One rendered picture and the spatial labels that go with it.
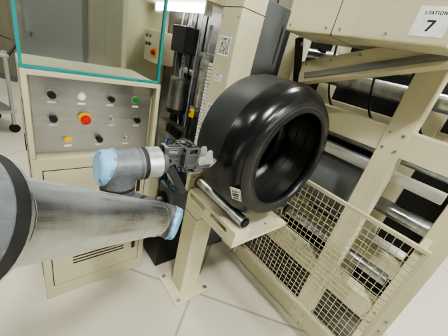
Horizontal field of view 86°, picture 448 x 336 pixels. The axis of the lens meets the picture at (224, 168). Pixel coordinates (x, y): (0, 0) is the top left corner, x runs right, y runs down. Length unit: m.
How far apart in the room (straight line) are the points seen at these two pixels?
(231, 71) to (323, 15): 0.42
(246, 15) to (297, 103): 0.45
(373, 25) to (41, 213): 1.06
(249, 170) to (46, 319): 1.42
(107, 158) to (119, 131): 0.74
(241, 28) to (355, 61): 0.49
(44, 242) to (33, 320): 1.56
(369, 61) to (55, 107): 1.32
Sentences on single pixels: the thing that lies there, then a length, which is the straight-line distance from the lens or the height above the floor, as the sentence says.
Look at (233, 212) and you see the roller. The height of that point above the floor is 0.91.
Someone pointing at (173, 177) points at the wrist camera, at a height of 1.11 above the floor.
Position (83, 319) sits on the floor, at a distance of 1.77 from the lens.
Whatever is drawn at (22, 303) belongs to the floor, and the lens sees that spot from 1.91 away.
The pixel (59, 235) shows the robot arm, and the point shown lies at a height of 1.29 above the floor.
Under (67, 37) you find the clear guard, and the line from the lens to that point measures 1.22.
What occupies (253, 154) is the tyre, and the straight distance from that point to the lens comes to 0.78.
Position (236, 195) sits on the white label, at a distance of 0.85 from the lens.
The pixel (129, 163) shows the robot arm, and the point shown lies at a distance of 0.65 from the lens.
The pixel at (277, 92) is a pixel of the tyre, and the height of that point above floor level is 1.41.
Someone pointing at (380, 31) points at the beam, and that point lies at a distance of 1.08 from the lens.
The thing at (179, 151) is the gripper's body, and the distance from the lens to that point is 0.72.
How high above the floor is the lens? 1.48
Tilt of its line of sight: 25 degrees down
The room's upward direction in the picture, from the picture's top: 14 degrees clockwise
